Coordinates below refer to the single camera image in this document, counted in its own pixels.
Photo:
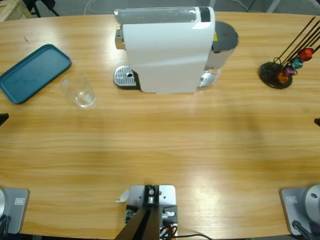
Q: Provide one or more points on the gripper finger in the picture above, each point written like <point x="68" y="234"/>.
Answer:
<point x="318" y="121"/>
<point x="2" y="118"/>

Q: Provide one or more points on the red coffee capsule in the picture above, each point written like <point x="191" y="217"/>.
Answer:
<point x="307" y="53"/>

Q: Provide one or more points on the clear glass cup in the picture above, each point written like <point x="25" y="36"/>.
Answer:
<point x="80" y="92"/>

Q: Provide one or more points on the grey coffee machine lever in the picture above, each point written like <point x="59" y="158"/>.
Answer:
<point x="155" y="15"/>

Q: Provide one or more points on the orange coffee capsule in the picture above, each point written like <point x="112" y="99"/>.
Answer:
<point x="283" y="78"/>

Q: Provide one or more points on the purple coffee capsule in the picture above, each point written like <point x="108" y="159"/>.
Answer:
<point x="290" y="70"/>

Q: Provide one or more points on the teal coffee capsule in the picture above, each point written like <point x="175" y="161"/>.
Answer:
<point x="297" y="63"/>

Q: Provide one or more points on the white capsule coffee machine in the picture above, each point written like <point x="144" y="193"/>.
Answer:
<point x="165" y="57"/>

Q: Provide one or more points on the teal rectangular tray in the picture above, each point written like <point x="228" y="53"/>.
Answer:
<point x="35" y="72"/>

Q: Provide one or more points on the black capsule holder with rods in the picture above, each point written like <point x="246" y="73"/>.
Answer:
<point x="268" y="72"/>

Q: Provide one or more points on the grey metal leg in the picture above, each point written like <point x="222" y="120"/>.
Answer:
<point x="273" y="5"/>

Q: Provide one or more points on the clear water tank grey lid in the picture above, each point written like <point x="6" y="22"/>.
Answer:
<point x="225" y="37"/>

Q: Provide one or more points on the chrome drip tray grate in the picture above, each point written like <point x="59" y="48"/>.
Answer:
<point x="122" y="75"/>

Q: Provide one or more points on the white paper tab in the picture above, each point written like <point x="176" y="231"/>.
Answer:
<point x="123" y="196"/>

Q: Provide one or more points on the arm grey base plate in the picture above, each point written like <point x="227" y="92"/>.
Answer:
<point x="300" y="205"/>
<point x="15" y="207"/>

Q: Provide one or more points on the black chair frame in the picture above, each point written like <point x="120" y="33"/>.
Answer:
<point x="37" y="2"/>

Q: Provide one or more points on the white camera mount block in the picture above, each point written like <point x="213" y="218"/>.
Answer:
<point x="167" y="195"/>

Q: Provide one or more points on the dark camera mount post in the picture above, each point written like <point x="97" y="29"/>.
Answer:
<point x="145" y="220"/>

